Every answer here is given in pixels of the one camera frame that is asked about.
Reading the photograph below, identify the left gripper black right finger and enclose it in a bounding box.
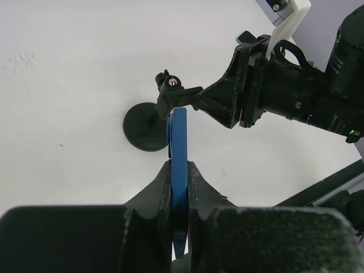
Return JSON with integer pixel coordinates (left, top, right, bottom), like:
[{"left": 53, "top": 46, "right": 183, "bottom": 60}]
[{"left": 188, "top": 162, "right": 363, "bottom": 272}]

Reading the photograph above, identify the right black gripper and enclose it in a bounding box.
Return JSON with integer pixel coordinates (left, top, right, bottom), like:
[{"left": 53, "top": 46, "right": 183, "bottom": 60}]
[{"left": 192, "top": 35, "right": 270, "bottom": 129}]

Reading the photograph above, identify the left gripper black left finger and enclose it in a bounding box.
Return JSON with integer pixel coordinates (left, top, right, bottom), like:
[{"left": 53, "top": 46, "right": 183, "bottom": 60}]
[{"left": 1, "top": 162, "right": 172, "bottom": 272}]

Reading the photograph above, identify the black smartphone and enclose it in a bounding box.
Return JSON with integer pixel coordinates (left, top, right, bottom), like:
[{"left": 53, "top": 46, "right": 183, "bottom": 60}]
[{"left": 167, "top": 107, "right": 188, "bottom": 259}]

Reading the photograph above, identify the black round-base phone stand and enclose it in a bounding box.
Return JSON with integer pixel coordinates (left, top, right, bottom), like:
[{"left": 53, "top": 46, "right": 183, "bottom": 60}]
[{"left": 123, "top": 70, "right": 203, "bottom": 152}]

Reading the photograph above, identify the black folding phone stand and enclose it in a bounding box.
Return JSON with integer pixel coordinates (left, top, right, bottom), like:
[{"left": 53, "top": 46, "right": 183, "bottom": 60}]
[{"left": 237, "top": 31, "right": 257, "bottom": 44}]

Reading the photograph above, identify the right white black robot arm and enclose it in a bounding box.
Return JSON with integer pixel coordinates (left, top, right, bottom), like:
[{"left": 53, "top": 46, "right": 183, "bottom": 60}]
[{"left": 192, "top": 7, "right": 363, "bottom": 143}]

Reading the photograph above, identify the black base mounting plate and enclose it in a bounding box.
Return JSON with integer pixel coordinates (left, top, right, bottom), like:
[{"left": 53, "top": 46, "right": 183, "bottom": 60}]
[{"left": 276, "top": 160, "right": 363, "bottom": 207}]

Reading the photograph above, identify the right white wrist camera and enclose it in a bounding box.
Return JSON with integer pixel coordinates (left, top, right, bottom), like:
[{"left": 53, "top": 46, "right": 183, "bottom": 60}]
[{"left": 265, "top": 0, "right": 311, "bottom": 60}]

